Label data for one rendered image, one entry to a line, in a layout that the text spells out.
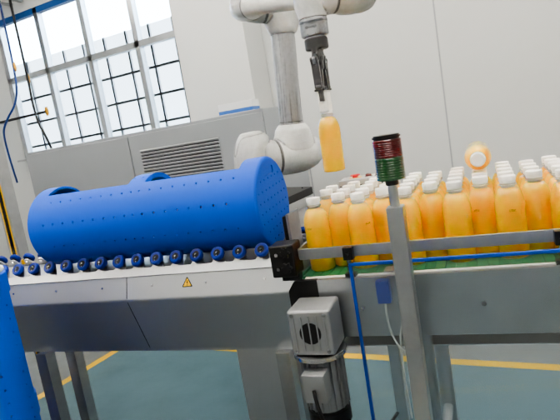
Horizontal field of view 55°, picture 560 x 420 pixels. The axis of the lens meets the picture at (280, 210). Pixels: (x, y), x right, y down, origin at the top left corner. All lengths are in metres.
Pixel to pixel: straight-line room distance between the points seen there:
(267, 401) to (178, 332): 0.72
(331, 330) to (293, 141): 1.11
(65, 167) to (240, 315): 2.87
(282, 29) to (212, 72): 2.32
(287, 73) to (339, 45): 2.13
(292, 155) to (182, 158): 1.45
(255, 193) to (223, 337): 0.51
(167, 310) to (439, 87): 2.92
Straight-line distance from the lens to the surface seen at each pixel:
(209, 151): 3.47
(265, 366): 2.38
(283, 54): 2.32
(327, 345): 1.38
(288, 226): 1.64
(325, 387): 1.39
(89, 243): 1.92
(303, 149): 2.30
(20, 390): 1.88
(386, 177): 1.20
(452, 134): 4.19
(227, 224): 1.62
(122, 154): 3.94
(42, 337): 2.25
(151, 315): 1.88
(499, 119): 4.14
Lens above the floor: 1.31
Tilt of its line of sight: 8 degrees down
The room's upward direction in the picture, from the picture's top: 10 degrees counter-clockwise
